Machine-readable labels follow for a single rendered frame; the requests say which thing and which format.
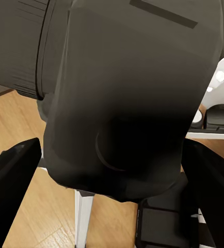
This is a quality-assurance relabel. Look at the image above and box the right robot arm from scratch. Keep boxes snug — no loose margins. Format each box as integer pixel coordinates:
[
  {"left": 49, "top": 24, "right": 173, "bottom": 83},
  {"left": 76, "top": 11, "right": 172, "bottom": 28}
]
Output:
[{"left": 185, "top": 104, "right": 224, "bottom": 139}]

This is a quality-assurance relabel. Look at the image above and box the camera tripod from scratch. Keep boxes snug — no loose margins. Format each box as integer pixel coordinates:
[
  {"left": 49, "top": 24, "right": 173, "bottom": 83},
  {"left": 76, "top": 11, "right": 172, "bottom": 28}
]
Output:
[{"left": 37, "top": 100, "right": 96, "bottom": 248}]

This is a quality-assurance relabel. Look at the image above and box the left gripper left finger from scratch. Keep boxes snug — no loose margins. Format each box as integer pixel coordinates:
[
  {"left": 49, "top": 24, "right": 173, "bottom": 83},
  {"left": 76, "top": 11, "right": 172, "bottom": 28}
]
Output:
[{"left": 0, "top": 137, "right": 42, "bottom": 248}]

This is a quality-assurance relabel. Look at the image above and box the digital camera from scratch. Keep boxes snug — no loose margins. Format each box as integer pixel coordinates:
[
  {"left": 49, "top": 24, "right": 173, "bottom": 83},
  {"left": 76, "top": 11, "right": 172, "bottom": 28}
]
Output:
[{"left": 0, "top": 0, "right": 224, "bottom": 204}]

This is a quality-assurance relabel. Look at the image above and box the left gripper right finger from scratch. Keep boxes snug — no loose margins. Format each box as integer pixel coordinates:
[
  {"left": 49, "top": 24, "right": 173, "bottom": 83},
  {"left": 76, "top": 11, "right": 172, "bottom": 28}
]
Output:
[{"left": 181, "top": 138, "right": 224, "bottom": 248}]

